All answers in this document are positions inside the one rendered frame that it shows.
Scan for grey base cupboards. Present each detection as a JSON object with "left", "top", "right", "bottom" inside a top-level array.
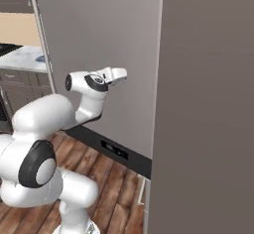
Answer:
[{"left": 0, "top": 67, "right": 55, "bottom": 117}]

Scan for white bar handle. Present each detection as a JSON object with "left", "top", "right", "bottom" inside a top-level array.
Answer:
[{"left": 136, "top": 174, "right": 147, "bottom": 206}]

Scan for silver fridge door handle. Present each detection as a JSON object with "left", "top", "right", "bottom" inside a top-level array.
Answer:
[{"left": 28, "top": 0, "right": 57, "bottom": 95}]

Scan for black hob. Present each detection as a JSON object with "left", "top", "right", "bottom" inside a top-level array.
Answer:
[{"left": 0, "top": 42, "right": 24, "bottom": 59}]

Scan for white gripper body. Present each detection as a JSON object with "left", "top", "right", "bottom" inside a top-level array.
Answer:
[{"left": 110, "top": 66, "right": 129, "bottom": 83}]

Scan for tall grey panel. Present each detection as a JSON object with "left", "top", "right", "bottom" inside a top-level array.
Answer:
[{"left": 142, "top": 0, "right": 254, "bottom": 234}]

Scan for grey fridge door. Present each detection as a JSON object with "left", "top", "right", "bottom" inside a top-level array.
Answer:
[{"left": 32, "top": 0, "right": 165, "bottom": 162}]

